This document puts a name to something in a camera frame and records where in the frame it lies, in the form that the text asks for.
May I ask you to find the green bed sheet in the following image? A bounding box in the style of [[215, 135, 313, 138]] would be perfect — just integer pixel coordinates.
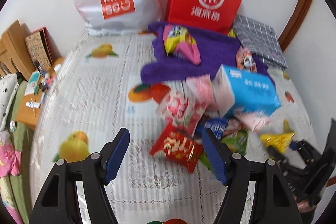
[[8, 81, 34, 224]]

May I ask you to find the yellow foil snack packet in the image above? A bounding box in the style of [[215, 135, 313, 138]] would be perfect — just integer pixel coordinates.
[[260, 120, 296, 153]]

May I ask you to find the blue cookie packet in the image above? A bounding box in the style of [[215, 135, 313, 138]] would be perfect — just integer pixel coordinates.
[[196, 118, 229, 139]]

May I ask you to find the wooden nightstand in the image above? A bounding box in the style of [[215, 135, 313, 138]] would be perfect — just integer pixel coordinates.
[[20, 57, 66, 130]]

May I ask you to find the white cartoon print snack packet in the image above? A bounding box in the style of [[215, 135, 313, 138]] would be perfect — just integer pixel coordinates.
[[235, 47, 258, 73]]

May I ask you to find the grey checked cloth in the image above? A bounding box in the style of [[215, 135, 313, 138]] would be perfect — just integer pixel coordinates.
[[232, 15, 288, 70]]

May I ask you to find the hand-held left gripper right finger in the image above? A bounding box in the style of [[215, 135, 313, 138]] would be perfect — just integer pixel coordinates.
[[201, 128, 302, 224]]

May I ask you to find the brown wooden door frame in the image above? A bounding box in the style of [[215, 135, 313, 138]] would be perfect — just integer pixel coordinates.
[[278, 0, 317, 52]]

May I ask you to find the wooden headboard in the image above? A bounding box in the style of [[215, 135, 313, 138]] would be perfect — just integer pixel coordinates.
[[0, 20, 34, 80]]

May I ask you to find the red white lychee snack packet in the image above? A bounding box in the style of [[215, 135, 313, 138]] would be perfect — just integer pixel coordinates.
[[155, 91, 209, 135]]

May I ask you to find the purple towel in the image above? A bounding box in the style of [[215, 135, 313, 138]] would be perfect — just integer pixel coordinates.
[[140, 21, 269, 84]]

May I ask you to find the white dotted pillow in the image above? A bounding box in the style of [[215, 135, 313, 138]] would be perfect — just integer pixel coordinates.
[[0, 73, 20, 132]]

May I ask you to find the light blue carton box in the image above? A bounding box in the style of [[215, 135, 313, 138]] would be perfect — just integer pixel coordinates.
[[213, 64, 282, 118]]

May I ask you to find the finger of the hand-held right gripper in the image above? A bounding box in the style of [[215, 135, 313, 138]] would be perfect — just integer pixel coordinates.
[[290, 141, 322, 164], [268, 147, 305, 174]]

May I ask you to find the pink cloth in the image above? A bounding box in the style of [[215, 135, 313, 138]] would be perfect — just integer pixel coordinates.
[[0, 132, 21, 177]]

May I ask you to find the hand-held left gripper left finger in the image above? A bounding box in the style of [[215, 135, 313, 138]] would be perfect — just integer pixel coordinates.
[[29, 127, 131, 224]]

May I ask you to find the green snack packet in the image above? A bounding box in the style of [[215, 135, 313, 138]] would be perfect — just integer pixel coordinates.
[[199, 130, 248, 172]]

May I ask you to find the fruit print white table cover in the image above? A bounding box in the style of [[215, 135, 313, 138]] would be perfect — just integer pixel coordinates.
[[30, 30, 326, 224]]

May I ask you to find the small red snack packet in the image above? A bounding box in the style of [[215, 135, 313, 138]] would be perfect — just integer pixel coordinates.
[[149, 123, 204, 173]]

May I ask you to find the yellow pink snack packet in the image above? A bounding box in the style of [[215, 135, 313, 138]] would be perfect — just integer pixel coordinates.
[[161, 25, 201, 65]]

